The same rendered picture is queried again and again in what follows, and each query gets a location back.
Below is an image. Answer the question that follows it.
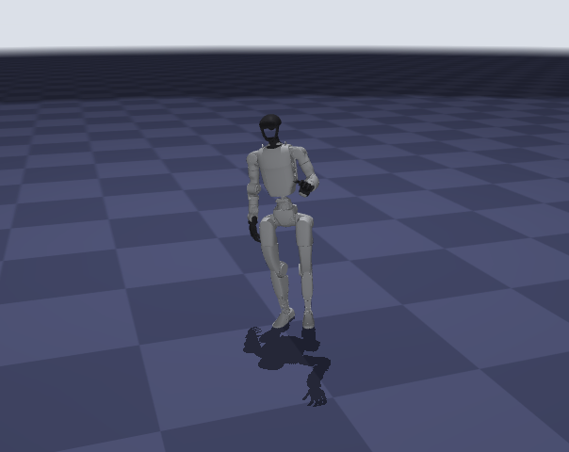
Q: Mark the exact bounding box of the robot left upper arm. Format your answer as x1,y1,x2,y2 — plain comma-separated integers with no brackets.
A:
289,146,315,182

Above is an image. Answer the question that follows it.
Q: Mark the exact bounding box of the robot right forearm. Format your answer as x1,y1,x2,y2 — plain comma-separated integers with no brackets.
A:
247,191,259,222

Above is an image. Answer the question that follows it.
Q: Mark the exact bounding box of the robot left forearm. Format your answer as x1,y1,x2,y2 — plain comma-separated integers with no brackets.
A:
299,175,319,198

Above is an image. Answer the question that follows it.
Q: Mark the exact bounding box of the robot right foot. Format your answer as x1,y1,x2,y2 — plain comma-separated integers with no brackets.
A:
272,307,295,328

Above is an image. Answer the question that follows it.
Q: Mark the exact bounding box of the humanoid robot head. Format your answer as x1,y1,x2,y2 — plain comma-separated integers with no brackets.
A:
259,114,282,149

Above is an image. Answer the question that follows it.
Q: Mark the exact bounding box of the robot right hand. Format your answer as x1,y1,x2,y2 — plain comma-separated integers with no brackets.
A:
248,216,261,242

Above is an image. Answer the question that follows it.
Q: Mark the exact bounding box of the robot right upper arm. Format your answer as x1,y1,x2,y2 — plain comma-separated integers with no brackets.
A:
247,151,261,194

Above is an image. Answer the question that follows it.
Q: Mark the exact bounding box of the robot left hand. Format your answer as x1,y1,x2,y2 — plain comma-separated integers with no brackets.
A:
295,180,314,197

